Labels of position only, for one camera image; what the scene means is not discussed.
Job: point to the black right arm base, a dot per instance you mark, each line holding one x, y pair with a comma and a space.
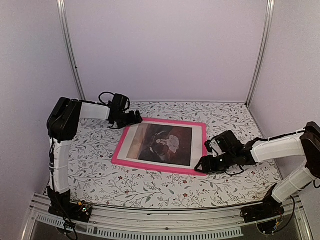
265, 210

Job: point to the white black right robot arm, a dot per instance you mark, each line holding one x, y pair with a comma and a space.
302, 144

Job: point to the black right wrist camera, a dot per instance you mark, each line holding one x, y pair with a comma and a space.
223, 143

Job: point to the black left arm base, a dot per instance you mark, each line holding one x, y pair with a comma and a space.
80, 211

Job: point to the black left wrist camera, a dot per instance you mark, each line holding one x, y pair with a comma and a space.
119, 102

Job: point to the landscape photo print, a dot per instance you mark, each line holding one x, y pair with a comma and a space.
164, 144

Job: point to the left aluminium corner post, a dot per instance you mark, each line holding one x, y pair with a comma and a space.
61, 7

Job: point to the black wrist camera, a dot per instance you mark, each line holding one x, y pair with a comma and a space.
119, 102
223, 143

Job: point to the right aluminium corner post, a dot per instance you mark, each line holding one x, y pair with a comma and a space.
270, 5

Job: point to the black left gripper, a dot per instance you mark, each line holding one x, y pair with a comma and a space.
133, 120

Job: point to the pink wooden picture frame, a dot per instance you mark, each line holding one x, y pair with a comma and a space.
160, 167

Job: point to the aluminium corner post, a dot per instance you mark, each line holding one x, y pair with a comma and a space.
270, 5
61, 7

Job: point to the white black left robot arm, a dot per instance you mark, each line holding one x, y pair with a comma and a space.
62, 126

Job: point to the aluminium front table rail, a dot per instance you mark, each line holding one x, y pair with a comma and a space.
224, 223

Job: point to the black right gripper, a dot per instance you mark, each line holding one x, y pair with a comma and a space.
211, 168

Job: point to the white photo mat board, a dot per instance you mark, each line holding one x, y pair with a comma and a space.
196, 145

